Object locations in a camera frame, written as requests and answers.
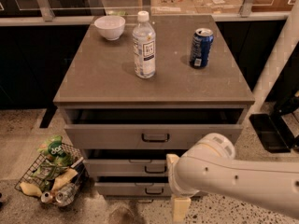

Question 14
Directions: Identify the white ceramic bowl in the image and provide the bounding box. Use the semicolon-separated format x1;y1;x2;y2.
94;15;125;40

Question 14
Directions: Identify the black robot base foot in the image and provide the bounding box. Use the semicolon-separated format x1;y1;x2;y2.
249;114;299;153

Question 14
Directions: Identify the metal railing frame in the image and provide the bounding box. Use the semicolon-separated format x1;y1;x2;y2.
0;0;296;26

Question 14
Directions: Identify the cardboard box left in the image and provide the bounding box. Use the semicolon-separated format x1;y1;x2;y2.
150;0;197;14

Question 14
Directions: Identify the grey drawer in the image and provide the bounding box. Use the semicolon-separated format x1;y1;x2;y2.
65;109;242;149
94;176;171;198
81;149;188;177

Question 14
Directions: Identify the blue soda can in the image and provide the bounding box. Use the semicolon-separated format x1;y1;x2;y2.
189;28;214;68

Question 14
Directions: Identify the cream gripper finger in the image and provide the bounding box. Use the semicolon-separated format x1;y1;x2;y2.
171;195;191;223
166;154;179;171

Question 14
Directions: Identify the grey top drawer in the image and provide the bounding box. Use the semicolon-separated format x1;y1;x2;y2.
65;109;242;149

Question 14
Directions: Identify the green chip bag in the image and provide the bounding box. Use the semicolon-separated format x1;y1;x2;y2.
37;135;73;166

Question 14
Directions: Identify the grey drawer cabinet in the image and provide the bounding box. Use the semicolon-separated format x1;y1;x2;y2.
52;14;255;201

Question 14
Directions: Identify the yellow snack bag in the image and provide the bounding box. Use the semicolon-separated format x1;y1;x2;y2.
51;168;78;191

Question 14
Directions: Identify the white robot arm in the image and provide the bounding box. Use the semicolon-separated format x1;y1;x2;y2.
166;0;299;222

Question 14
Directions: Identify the grey bottom drawer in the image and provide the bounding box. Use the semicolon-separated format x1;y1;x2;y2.
94;176;171;198

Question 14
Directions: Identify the crushed silver can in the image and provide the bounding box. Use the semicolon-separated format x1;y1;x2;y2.
41;183;77;207

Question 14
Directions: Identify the clear plastic water bottle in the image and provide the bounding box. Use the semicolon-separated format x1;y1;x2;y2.
133;11;156;78

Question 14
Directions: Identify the black wire basket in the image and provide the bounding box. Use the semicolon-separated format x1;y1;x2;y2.
15;143;87;201

